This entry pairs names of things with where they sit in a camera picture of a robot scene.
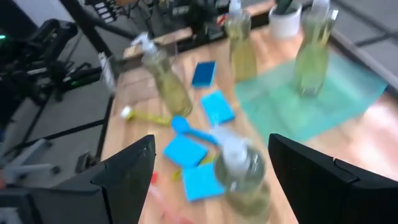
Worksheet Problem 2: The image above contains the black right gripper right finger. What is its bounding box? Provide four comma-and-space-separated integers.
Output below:
268, 133, 398, 224

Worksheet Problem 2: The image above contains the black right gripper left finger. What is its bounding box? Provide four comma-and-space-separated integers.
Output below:
27, 134, 156, 224

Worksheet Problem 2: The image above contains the pink toothbrush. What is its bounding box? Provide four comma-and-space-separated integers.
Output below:
146, 170, 193, 224

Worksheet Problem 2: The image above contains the blue rectangular sponge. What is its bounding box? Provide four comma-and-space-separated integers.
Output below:
182, 163, 226, 202
200, 89, 236, 127
162, 133, 209, 169
191, 60, 218, 90

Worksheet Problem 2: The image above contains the translucent green mat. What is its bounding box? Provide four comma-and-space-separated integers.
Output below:
234, 51, 389, 144

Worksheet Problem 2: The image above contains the grey metal stand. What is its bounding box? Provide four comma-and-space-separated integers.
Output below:
0, 138, 62, 187

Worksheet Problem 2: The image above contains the black background machine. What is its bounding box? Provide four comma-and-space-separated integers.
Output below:
0, 18, 103, 106

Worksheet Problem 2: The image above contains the snake plant in white pot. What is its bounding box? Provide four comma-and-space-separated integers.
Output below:
269, 0, 303, 40

